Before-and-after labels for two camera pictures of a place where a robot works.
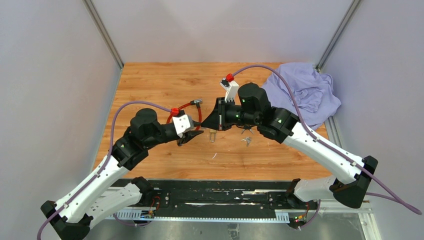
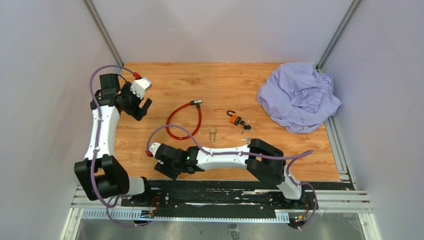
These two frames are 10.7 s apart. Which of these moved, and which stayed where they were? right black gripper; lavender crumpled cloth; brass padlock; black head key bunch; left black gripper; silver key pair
Moved: left black gripper; right black gripper
Stayed: lavender crumpled cloth; black head key bunch; brass padlock; silver key pair
